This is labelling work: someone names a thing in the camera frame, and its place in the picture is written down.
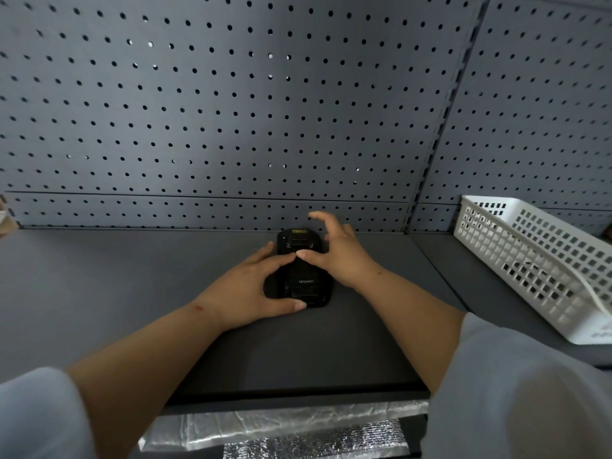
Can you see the person's left thumb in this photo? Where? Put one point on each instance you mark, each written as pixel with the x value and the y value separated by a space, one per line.
pixel 287 307

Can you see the smooth silver foil bag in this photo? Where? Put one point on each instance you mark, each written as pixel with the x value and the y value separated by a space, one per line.
pixel 248 425

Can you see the person's right forearm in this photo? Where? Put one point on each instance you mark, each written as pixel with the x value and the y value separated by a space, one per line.
pixel 411 325

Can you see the person's right hand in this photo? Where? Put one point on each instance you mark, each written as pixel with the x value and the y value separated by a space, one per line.
pixel 346 258

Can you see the light grey right sleeve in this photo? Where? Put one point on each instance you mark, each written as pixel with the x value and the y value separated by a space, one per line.
pixel 516 401

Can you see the person's left hand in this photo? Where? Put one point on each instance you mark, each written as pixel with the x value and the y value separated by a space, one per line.
pixel 239 298

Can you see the person's right thumb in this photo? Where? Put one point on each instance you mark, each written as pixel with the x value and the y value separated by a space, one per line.
pixel 311 257

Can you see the narrow grey shelf board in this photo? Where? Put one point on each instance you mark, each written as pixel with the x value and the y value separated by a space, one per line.
pixel 478 291

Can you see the person's left forearm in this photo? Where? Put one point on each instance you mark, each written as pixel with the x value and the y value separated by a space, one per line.
pixel 143 368

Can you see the wide grey shelf board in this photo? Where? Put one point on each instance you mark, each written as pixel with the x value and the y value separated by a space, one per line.
pixel 95 281

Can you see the brown cardboard item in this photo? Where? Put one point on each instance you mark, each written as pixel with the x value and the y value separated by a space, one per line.
pixel 5 219

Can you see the black handheld scanner device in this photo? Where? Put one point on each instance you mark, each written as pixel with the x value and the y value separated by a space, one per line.
pixel 306 286

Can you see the wide grey pegboard panel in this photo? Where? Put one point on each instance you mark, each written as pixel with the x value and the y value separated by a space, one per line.
pixel 215 100

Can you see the light grey left sleeve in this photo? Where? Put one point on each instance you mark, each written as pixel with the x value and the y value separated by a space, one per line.
pixel 38 415

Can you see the white plastic lattice basket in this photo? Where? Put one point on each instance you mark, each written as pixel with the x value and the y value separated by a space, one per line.
pixel 535 262

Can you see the narrow grey pegboard panel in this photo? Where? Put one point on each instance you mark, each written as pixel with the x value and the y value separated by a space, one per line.
pixel 540 100

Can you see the light grey sleeve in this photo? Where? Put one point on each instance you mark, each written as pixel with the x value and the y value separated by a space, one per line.
pixel 516 401
pixel 38 415

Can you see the textured silver foil pad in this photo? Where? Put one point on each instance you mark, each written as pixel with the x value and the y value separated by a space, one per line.
pixel 325 444

